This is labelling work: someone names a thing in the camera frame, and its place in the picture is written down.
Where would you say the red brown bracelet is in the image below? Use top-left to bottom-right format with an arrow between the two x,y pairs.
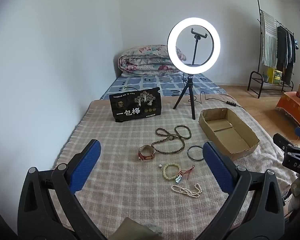
138,145 -> 156,161

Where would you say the black metal clothes rack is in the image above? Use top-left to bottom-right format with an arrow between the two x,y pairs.
247,0 -> 297,99

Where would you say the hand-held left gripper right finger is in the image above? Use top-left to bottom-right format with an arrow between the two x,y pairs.
195,141 -> 287,240

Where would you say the black snack bag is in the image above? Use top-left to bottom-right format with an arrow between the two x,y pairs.
109,87 -> 163,123

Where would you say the striped hanging towel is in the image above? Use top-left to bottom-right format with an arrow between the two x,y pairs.
261,10 -> 278,68

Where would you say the folded floral quilt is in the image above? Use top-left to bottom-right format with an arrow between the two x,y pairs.
118,44 -> 188,77

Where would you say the black phone holder pole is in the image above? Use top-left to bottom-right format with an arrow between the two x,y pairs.
190,27 -> 207,66

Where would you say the red string jade pendant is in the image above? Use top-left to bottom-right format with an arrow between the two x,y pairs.
174,165 -> 195,182

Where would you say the cardboard box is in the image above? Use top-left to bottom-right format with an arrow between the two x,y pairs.
198,107 -> 260,161

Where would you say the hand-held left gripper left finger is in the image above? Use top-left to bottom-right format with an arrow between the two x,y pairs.
17,139 -> 108,240

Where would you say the yellow box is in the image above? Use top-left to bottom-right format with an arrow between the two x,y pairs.
266,67 -> 283,84

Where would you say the blue denim hanging garment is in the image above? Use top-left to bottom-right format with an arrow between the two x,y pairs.
286,31 -> 297,85

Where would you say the blue checked bed sheet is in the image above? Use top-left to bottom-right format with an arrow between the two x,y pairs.
100,72 -> 227,101

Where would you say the person's right hand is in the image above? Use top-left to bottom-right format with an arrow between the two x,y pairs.
289,177 -> 300,214

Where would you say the white pearl necklace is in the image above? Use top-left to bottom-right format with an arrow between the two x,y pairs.
171,183 -> 202,197

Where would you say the thin black bangle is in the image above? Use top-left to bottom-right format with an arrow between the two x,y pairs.
187,145 -> 206,161

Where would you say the orange patterned cloth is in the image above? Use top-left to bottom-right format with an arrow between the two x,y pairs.
275,91 -> 300,135

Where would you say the black mini tripod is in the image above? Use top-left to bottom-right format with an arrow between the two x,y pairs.
173,74 -> 196,120

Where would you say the round white ring light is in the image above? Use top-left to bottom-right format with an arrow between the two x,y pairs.
167,17 -> 221,73

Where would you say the dark hanging garment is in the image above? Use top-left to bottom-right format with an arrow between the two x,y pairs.
276,26 -> 288,68

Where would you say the black cable with controller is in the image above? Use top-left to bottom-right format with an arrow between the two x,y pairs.
181,72 -> 248,112

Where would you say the beige plaid blanket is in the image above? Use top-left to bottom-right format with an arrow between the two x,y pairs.
49,99 -> 298,240

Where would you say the cream bead bracelet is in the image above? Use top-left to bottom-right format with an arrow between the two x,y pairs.
162,163 -> 182,180

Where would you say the brown wooden bead necklace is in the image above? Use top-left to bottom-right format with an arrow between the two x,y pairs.
151,126 -> 192,155

